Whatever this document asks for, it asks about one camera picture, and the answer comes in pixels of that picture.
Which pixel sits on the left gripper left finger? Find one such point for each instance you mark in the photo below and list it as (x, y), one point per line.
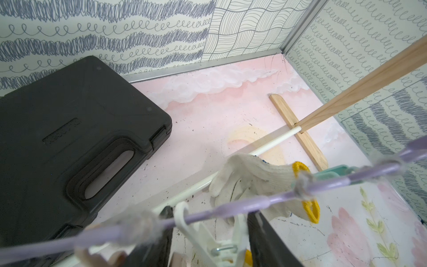
(153, 255)

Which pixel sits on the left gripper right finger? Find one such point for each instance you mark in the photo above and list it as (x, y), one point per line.
(267, 248)

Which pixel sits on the yellow dotted work glove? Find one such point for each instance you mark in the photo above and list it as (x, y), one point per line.
(248, 262)

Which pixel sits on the purple clip hanger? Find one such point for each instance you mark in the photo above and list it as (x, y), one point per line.
(146, 227)

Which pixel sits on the black plastic tool case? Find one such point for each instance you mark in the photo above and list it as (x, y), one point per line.
(69, 141)

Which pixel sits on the wooden drying rack frame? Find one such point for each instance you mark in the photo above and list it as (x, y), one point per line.
(231, 253)

